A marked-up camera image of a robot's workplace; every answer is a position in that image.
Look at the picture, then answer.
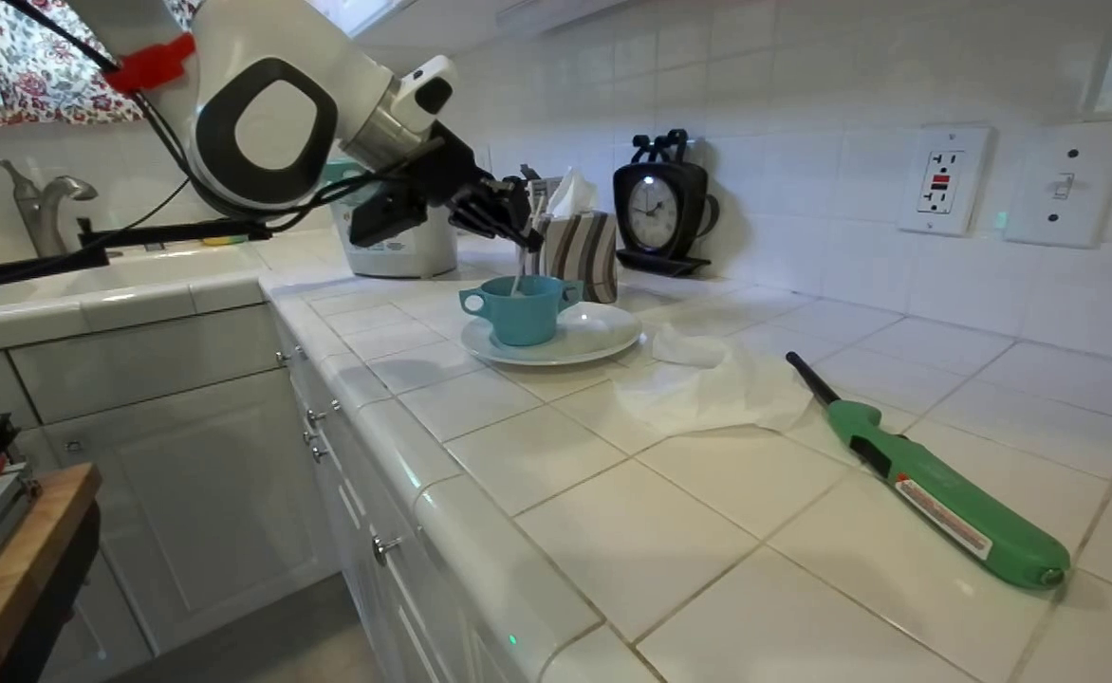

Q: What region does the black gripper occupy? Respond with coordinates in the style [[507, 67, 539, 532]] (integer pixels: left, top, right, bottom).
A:
[[416, 125, 548, 254]]

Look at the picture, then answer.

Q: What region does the blue cup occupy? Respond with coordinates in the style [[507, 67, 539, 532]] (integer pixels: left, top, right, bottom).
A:
[[456, 273, 580, 353]]

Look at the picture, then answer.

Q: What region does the white plate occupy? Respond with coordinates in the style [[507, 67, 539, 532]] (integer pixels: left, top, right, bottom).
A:
[[456, 300, 648, 375]]

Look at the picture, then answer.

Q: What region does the white tissue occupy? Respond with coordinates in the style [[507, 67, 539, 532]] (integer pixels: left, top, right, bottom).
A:
[[539, 167, 599, 227]]

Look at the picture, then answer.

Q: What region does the green and white wipes container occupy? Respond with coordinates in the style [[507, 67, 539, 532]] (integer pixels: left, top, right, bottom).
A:
[[322, 158, 459, 286]]

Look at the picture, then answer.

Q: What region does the black table clock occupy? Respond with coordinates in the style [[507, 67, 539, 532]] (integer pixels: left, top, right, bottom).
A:
[[610, 125, 723, 281]]

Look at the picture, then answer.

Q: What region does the white paper napkin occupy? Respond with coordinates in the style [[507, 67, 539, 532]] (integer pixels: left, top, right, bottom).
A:
[[599, 319, 827, 449]]

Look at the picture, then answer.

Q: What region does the white base cabinet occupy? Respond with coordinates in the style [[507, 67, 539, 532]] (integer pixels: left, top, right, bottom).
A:
[[276, 329, 529, 683], [0, 300, 345, 659]]

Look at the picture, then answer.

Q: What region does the metal faucet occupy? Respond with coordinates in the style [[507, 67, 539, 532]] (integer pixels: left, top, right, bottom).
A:
[[0, 157, 102, 258]]

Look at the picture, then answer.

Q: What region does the floral curtain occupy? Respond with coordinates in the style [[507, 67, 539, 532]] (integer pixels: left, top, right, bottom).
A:
[[0, 0, 210, 129]]

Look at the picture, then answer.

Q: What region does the green utility lighter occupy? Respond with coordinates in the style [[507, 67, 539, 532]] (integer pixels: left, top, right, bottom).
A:
[[783, 350, 1074, 592]]

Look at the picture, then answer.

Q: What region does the wooden table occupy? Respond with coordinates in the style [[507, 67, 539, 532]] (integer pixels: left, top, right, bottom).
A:
[[0, 459, 105, 683]]

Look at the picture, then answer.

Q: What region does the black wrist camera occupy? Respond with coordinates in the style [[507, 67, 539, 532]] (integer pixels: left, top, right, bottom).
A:
[[345, 183, 445, 249]]

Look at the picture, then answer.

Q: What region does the red strap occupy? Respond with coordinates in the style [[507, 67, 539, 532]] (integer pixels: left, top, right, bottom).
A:
[[102, 30, 202, 100]]

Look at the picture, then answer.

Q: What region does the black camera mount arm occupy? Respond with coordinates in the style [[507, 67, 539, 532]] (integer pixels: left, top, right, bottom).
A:
[[0, 212, 276, 300]]

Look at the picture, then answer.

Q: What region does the white wall outlet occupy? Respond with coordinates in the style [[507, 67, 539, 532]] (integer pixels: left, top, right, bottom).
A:
[[895, 122, 998, 244]]

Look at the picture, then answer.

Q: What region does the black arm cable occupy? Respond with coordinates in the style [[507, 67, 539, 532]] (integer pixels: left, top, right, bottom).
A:
[[0, 0, 376, 244]]

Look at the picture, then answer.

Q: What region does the white light switch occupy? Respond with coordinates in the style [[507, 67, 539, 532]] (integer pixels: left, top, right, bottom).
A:
[[998, 116, 1112, 249]]

